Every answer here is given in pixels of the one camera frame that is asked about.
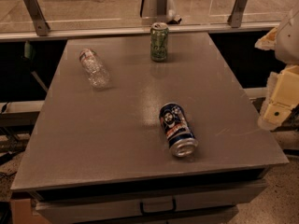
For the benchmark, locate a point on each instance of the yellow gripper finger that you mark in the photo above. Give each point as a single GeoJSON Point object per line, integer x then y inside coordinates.
{"type": "Point", "coordinates": [268, 41]}
{"type": "Point", "coordinates": [282, 97]}

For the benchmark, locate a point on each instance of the left metal rail bracket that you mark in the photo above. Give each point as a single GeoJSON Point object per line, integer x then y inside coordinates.
{"type": "Point", "coordinates": [41, 26]}

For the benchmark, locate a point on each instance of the green soda can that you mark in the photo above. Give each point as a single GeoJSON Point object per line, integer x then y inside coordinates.
{"type": "Point", "coordinates": [158, 41]}

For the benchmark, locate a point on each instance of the grey cabinet drawer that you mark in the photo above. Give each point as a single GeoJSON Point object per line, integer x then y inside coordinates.
{"type": "Point", "coordinates": [208, 205]}

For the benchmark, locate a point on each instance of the clear plastic water bottle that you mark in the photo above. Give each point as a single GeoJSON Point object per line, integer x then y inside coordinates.
{"type": "Point", "coordinates": [97, 73]}

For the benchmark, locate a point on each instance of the centre metal post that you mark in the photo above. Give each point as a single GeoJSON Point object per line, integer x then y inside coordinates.
{"type": "Point", "coordinates": [153, 9]}

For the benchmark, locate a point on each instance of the metal rail bracket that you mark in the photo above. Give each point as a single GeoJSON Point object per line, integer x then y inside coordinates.
{"type": "Point", "coordinates": [236, 16]}
{"type": "Point", "coordinates": [41, 26]}

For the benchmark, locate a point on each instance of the blue printed soda can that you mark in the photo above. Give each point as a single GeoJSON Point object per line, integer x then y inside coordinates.
{"type": "Point", "coordinates": [178, 133]}

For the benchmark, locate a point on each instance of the horizontal metal rail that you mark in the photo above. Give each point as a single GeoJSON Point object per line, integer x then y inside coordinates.
{"type": "Point", "coordinates": [88, 33]}

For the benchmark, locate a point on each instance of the right metal rail bracket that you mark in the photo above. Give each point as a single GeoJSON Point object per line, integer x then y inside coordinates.
{"type": "Point", "coordinates": [236, 16]}

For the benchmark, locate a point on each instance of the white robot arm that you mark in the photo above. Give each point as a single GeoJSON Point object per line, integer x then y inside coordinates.
{"type": "Point", "coordinates": [287, 39]}

